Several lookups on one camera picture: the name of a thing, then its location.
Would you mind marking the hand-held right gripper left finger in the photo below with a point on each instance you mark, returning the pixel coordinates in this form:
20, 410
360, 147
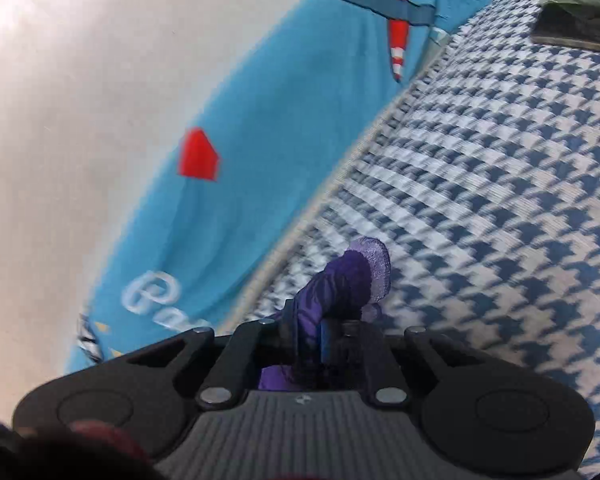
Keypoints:
291, 327

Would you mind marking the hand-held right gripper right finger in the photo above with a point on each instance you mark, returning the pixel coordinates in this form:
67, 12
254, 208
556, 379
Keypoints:
325, 341

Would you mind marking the purple floral shirt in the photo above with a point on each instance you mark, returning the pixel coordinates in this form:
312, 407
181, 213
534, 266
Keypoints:
340, 285

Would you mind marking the blue printed bolster cover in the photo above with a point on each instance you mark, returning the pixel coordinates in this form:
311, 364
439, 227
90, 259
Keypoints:
280, 110

